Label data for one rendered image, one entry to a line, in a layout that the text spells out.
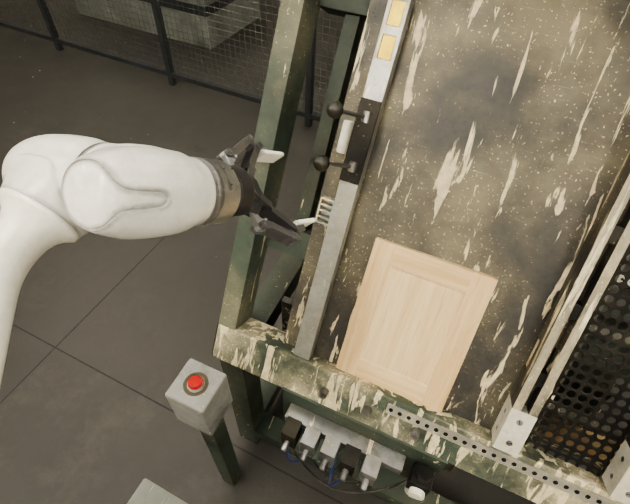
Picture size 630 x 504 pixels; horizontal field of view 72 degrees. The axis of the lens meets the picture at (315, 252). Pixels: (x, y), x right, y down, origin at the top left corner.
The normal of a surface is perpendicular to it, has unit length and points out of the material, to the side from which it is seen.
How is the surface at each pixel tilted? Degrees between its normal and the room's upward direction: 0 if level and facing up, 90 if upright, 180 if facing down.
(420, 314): 59
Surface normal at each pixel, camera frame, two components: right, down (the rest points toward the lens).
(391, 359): -0.33, 0.25
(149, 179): 0.76, -0.19
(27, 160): -0.30, -0.43
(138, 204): 0.75, 0.25
